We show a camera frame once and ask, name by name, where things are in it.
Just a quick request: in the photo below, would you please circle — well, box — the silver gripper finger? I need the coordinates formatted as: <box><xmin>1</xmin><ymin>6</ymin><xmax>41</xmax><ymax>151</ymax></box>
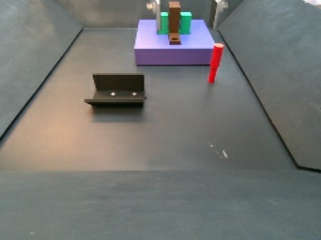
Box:
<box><xmin>147</xmin><ymin>0</ymin><xmax>160</xmax><ymax>20</ymax></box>
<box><xmin>212</xmin><ymin>0</ymin><xmax>228</xmax><ymax>28</ymax></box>

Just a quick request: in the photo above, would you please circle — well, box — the red cylindrical peg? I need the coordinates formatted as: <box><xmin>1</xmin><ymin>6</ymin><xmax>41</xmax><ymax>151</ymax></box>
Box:
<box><xmin>208</xmin><ymin>43</ymin><xmax>224</xmax><ymax>83</ymax></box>

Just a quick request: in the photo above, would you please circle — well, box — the purple base board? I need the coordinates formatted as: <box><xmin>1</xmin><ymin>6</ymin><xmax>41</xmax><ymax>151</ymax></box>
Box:
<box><xmin>133</xmin><ymin>20</ymin><xmax>214</xmax><ymax>66</ymax></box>

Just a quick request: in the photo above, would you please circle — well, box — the brown upright block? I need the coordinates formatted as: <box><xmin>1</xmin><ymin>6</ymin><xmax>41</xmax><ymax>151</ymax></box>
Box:
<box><xmin>168</xmin><ymin>1</ymin><xmax>180</xmax><ymax>45</ymax></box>

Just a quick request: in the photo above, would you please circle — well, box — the green block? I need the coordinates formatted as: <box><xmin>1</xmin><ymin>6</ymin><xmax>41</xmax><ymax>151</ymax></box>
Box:
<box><xmin>179</xmin><ymin>12</ymin><xmax>191</xmax><ymax>35</ymax></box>
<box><xmin>157</xmin><ymin>12</ymin><xmax>169</xmax><ymax>35</ymax></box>

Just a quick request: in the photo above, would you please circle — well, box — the black angled bracket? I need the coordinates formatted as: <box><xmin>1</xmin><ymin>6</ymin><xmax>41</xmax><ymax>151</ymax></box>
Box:
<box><xmin>84</xmin><ymin>73</ymin><xmax>145</xmax><ymax>106</ymax></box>

